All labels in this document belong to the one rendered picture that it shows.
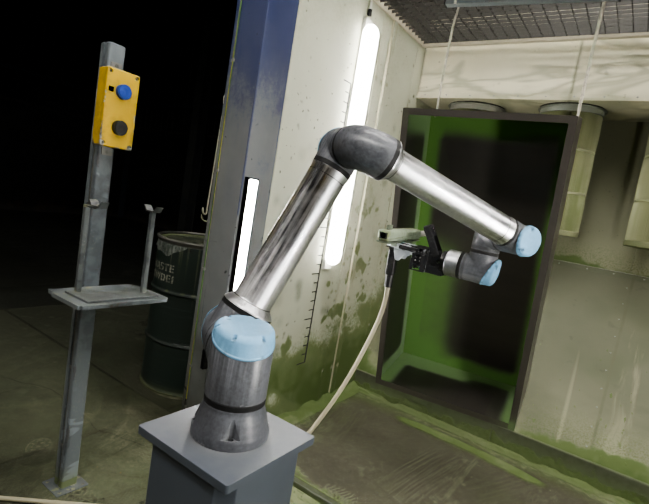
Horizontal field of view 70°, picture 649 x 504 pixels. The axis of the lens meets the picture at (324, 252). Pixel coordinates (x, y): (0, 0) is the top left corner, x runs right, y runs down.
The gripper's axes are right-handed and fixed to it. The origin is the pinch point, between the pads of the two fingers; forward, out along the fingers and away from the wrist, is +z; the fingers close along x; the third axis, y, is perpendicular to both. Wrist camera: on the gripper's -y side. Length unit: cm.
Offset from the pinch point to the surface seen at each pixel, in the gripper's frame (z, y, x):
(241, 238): 63, 12, -8
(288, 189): 64, -10, 22
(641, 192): -75, -36, 138
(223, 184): 77, -8, -8
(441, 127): 8, -48, 51
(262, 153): 66, -24, 2
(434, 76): 50, -89, 140
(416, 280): 9, 25, 62
